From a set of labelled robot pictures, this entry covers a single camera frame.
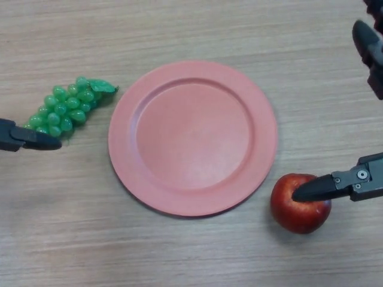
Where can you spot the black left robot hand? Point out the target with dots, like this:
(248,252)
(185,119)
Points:
(30,140)

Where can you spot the green grape bunch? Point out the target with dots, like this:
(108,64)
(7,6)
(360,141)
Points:
(68,103)

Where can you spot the red apple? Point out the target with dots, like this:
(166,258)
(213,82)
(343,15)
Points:
(296,218)

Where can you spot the pink round plate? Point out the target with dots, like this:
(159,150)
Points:
(191,137)

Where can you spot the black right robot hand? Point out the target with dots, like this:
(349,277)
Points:
(359,182)

